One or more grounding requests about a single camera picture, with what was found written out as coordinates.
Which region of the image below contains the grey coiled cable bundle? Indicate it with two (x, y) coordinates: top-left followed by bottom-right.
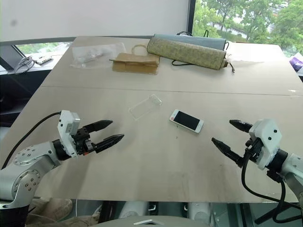
(13, 56), (36, 75)

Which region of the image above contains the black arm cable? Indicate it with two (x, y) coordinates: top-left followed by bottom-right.
(241, 148), (303, 224)
(0, 111), (62, 170)

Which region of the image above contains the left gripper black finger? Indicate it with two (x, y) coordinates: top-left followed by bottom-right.
(83, 119), (114, 134)
(94, 133), (125, 153)

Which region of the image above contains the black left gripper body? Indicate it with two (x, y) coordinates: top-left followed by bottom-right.
(72, 127), (98, 157)

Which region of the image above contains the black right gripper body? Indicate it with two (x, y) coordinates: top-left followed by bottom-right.
(244, 138), (263, 164)

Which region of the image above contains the beige patterned rolled mat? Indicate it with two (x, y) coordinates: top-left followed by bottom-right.
(147, 37), (229, 71)

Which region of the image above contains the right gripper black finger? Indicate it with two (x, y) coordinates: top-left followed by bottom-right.
(211, 137), (246, 168)
(229, 119), (254, 133)

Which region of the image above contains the purple printed packet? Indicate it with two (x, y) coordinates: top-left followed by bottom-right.
(289, 52), (303, 72)

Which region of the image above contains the white rounded shell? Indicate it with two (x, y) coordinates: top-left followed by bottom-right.
(186, 201), (212, 221)
(117, 201), (148, 220)

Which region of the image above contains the clear plastic bag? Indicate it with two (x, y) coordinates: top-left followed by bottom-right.
(70, 42), (126, 70)

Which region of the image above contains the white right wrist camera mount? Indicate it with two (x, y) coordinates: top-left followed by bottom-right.
(248, 118), (283, 171)

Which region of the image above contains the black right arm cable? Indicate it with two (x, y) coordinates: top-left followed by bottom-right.
(241, 148), (303, 224)

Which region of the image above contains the small white flat plate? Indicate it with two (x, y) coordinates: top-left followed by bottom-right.
(133, 219), (162, 226)

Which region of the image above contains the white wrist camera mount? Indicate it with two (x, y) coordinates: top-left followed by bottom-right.
(57, 110), (81, 158)
(248, 118), (283, 171)

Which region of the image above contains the white smartphone with black screen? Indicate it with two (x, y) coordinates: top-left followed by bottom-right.
(169, 108), (205, 134)

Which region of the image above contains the clear transparent phone case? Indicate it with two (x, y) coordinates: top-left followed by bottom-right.
(128, 94), (164, 122)

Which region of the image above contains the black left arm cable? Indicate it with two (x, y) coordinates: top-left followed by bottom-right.
(0, 111), (62, 170)

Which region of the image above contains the brown paper bag with handles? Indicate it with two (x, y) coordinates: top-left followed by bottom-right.
(109, 44), (162, 75)

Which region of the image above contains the dark window frame post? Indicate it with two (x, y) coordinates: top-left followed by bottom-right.
(188, 0), (196, 37)

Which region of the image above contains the brown crumpled cloth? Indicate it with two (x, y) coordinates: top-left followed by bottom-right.
(25, 198), (101, 227)

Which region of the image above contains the black metal stand leg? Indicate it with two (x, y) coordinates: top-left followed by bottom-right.
(254, 202), (284, 225)

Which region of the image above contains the grey-blue rolled mat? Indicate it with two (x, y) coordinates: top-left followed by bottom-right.
(152, 33), (228, 51)

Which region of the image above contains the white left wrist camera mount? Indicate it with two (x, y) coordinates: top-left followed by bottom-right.
(57, 110), (81, 158)

